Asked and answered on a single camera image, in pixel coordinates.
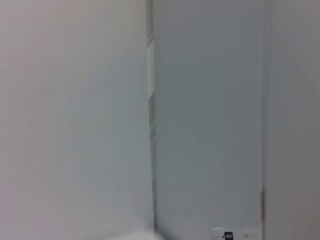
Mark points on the clear plastic ruler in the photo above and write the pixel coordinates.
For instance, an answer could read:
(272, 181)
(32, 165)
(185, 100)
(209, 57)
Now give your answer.
(237, 235)

